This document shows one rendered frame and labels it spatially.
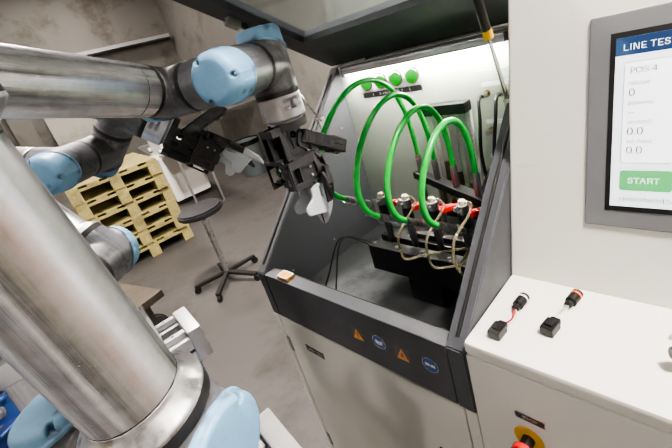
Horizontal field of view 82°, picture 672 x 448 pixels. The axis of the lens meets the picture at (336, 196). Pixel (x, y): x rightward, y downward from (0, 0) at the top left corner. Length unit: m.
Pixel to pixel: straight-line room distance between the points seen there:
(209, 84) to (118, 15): 8.51
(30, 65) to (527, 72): 0.75
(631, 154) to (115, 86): 0.77
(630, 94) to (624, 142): 0.08
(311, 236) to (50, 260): 1.06
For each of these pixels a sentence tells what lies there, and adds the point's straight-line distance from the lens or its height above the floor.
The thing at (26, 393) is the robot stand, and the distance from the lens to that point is 0.76.
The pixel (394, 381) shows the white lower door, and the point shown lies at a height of 0.76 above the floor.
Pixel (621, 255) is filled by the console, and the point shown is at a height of 1.06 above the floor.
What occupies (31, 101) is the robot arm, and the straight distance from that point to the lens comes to 0.51.
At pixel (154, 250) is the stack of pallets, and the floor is 0.06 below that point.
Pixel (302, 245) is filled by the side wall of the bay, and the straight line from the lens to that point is 1.29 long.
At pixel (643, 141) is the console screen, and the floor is 1.25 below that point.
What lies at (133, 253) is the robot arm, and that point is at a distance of 1.10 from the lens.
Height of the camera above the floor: 1.52
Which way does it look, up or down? 21 degrees down
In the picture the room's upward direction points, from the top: 17 degrees counter-clockwise
